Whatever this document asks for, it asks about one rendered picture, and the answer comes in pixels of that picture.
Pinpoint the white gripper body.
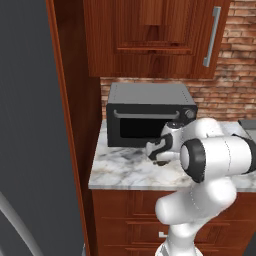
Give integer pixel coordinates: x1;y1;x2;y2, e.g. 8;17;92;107
145;140;174;164

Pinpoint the dark grey fridge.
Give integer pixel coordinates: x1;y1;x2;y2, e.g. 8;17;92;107
0;0;86;256

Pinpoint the wooden drawer front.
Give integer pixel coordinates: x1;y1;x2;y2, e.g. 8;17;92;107
99;218;256;249
99;190;256;221

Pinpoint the grey microwave knob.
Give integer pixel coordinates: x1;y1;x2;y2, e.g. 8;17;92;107
184;108;197;121

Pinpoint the black microwave oven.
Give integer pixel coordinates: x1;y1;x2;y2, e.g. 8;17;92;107
106;82;199;148

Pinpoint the tall wooden side panel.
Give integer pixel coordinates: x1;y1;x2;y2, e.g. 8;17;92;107
45;0;103;256

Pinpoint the grey hob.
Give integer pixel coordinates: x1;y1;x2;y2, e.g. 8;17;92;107
237;118;256;141

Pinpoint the grey microwave door handle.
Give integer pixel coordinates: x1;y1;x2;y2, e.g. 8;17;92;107
113;109;181;121

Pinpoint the wooden wall cupboard door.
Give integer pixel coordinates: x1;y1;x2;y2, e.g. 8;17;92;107
82;0;232;80

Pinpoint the grey bar cupboard handle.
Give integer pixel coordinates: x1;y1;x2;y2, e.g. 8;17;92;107
202;6;222;68

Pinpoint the curved grey fridge handle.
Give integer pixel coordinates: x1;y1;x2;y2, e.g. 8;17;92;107
0;191;45;256

